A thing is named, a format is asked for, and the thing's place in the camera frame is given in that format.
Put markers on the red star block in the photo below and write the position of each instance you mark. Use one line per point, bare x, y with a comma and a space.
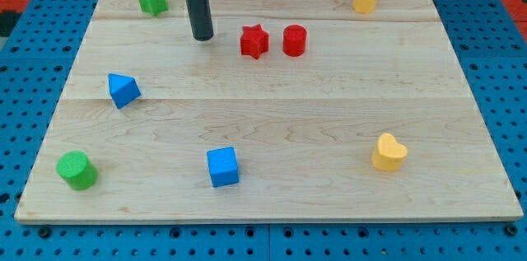
254, 41

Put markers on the light wooden board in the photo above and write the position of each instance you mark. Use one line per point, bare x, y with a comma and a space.
303, 128

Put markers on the blue cube block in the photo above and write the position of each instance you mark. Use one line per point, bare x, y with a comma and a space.
223, 167

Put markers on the red cylinder block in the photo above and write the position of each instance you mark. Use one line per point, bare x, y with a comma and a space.
294, 40

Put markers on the yellow heart block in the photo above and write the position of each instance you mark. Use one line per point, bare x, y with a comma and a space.
388, 154

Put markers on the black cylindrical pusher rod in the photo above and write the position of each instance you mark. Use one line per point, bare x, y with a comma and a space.
200, 18

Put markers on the blue triangular prism block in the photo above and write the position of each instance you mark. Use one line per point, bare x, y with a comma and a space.
123, 89

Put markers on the green cylinder block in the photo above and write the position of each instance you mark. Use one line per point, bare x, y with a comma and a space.
76, 170

